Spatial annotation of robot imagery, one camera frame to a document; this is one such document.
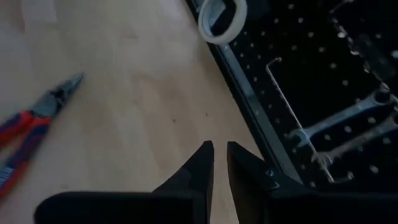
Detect white tape roll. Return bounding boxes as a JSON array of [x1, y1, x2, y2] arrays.
[[197, 0, 248, 46]]

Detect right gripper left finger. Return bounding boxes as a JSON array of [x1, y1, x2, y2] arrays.
[[34, 139, 215, 224]]

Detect black peg board cart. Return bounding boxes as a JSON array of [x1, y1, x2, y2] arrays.
[[186, 0, 398, 194]]

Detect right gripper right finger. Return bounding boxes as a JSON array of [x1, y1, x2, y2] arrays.
[[226, 141, 398, 224]]

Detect red blue handled pliers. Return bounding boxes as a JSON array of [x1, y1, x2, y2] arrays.
[[0, 72, 85, 200]]

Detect small black bit holder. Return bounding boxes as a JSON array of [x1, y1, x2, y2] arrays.
[[337, 24, 397, 83]]

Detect silver combination wrench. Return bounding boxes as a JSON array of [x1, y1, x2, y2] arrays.
[[287, 90, 393, 149], [312, 111, 398, 169]]

